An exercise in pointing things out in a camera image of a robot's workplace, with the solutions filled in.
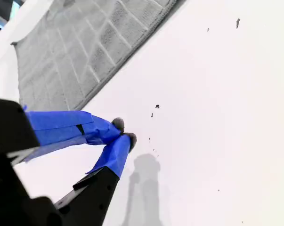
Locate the grey striped square towel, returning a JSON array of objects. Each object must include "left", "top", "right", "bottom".
[{"left": 11, "top": 0, "right": 187, "bottom": 113}]

